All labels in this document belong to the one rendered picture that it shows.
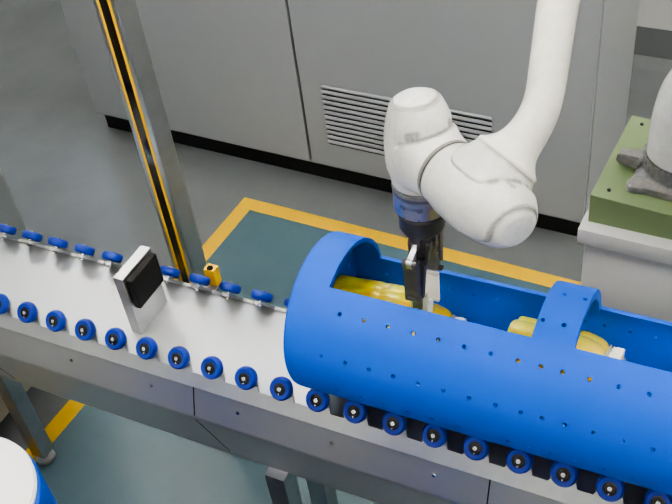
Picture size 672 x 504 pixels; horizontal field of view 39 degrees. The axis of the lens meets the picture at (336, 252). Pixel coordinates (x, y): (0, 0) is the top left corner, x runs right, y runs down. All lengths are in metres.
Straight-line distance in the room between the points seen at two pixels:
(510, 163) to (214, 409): 0.85
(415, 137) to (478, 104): 1.86
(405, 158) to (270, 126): 2.36
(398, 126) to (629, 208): 0.71
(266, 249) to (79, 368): 1.58
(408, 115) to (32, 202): 2.85
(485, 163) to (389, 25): 1.94
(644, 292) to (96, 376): 1.15
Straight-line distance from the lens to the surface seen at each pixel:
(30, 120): 4.61
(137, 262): 1.92
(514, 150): 1.33
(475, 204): 1.30
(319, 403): 1.74
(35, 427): 2.97
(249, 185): 3.84
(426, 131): 1.39
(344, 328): 1.55
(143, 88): 2.07
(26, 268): 2.25
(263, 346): 1.90
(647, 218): 1.98
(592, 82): 3.06
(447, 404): 1.53
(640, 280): 2.06
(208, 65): 3.74
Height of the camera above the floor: 2.31
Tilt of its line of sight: 42 degrees down
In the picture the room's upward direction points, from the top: 8 degrees counter-clockwise
